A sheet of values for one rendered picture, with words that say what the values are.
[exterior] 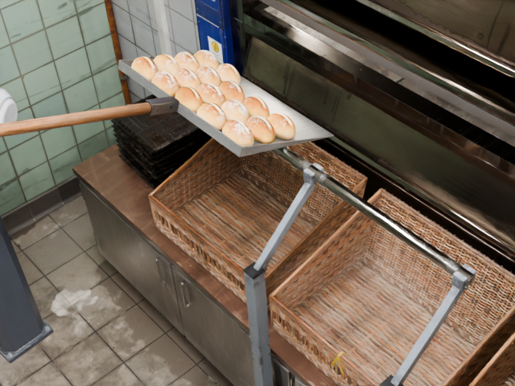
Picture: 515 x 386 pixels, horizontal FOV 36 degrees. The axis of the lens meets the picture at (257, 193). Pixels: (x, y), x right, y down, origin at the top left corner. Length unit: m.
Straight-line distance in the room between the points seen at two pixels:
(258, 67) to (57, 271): 1.36
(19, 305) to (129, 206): 0.59
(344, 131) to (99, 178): 0.99
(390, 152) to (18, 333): 1.62
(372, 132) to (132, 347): 1.34
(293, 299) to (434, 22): 0.93
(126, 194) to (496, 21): 1.52
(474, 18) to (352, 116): 0.63
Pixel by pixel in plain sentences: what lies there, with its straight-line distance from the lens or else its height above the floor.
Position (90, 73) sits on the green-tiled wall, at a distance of 3.54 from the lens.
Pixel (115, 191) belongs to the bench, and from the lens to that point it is 2.91.
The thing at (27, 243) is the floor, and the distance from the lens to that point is 3.66.
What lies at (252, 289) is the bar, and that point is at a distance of 2.11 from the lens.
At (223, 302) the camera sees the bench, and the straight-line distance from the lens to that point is 2.50.
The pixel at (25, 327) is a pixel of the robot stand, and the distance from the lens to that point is 3.20.
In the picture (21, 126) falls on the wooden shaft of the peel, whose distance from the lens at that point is 1.89.
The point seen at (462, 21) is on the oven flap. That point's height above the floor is 1.51.
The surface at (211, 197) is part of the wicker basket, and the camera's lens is 2.81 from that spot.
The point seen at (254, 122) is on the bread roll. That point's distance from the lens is 2.07.
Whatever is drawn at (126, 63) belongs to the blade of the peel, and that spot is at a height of 1.24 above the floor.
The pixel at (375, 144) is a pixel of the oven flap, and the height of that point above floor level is 0.98.
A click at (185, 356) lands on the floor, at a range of 3.10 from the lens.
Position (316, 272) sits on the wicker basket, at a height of 0.69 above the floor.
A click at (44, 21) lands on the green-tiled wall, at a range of 3.33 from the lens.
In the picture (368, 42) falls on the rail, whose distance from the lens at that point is 2.01.
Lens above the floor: 2.53
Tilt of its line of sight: 44 degrees down
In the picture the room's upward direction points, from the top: 4 degrees counter-clockwise
